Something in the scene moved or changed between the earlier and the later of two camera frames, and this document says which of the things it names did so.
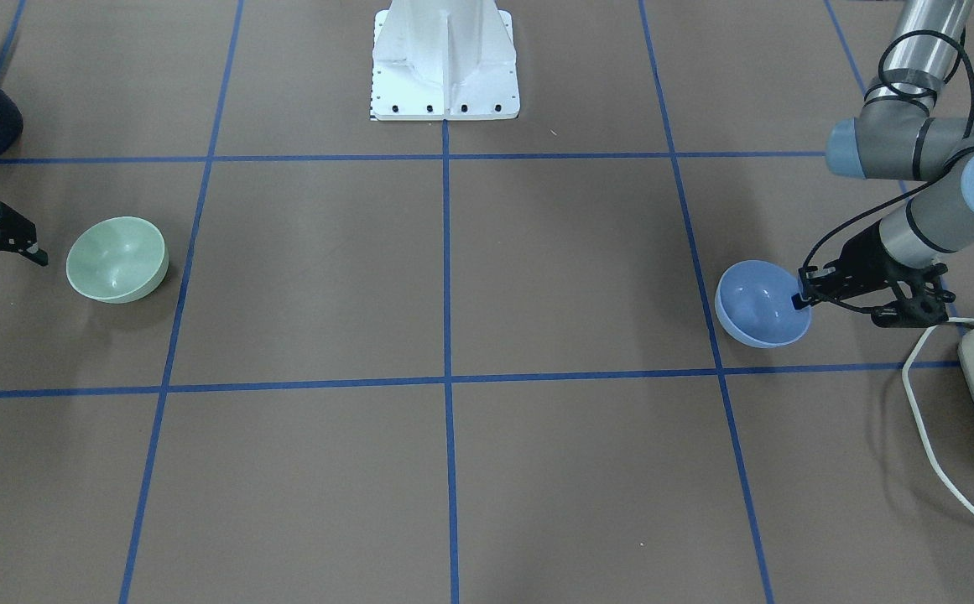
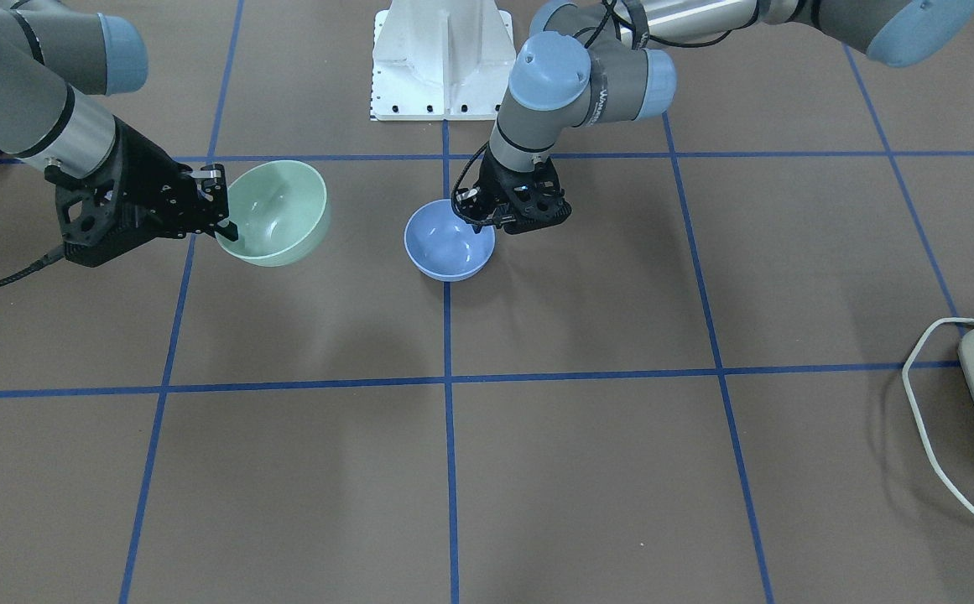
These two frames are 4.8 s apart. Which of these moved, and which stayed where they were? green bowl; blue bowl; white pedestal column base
Moved: blue bowl; green bowl
Stayed: white pedestal column base
